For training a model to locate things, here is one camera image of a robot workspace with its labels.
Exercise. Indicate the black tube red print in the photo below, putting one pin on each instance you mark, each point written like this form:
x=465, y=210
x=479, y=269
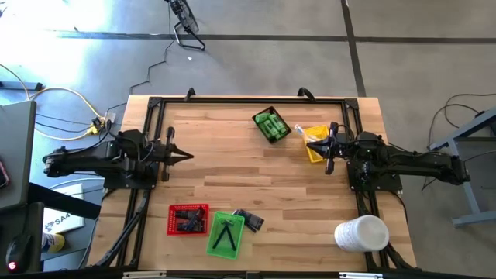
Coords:
x=197, y=217
x=186, y=228

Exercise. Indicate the red plastic basket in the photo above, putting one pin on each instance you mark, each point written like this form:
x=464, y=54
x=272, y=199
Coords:
x=170, y=221

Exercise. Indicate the green plastic basket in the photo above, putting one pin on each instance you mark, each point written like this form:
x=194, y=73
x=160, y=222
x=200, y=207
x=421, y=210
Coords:
x=236, y=232

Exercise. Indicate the silver bracket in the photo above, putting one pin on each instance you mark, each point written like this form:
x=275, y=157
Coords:
x=143, y=275
x=360, y=276

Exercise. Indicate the black floor fan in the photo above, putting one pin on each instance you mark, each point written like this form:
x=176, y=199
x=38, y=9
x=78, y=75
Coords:
x=186, y=15

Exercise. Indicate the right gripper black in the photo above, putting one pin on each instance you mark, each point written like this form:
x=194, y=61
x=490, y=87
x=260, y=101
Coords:
x=332, y=166

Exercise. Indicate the white printed box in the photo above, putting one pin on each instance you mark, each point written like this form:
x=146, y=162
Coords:
x=64, y=217

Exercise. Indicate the white round container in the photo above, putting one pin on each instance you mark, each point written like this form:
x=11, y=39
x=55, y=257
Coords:
x=362, y=232

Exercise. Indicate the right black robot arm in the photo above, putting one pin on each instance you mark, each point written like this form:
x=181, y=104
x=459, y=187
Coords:
x=407, y=159

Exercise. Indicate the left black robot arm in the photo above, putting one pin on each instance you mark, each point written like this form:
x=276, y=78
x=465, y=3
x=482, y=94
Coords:
x=89, y=159

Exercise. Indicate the black metal rig frame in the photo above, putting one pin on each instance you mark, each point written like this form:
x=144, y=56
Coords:
x=252, y=100

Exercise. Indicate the black desk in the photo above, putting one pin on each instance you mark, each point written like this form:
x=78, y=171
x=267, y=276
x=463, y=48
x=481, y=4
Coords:
x=35, y=217

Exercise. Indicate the white power outlet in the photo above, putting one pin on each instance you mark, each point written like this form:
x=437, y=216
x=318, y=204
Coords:
x=110, y=117

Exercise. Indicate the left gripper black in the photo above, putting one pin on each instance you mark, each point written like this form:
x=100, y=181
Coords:
x=169, y=135

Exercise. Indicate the black plastic basket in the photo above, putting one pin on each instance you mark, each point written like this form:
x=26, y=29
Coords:
x=271, y=139

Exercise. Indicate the black computer mouse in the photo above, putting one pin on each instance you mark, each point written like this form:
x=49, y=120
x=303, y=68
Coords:
x=19, y=252

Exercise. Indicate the yellow plastic basket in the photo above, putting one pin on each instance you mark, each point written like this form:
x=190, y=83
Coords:
x=314, y=155

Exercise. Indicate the grey desk frame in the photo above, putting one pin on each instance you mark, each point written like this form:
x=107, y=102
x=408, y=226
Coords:
x=465, y=135

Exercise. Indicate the yellow white object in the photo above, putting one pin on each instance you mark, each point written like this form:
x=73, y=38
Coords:
x=54, y=242

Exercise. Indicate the grey desk top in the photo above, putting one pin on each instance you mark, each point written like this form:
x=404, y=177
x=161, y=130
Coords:
x=15, y=155

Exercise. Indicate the green shampoo bottle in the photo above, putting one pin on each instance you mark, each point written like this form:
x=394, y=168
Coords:
x=276, y=121
x=269, y=128
x=276, y=133
x=283, y=129
x=262, y=117

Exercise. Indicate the grey desk foot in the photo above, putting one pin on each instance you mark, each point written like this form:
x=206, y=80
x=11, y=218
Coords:
x=19, y=85

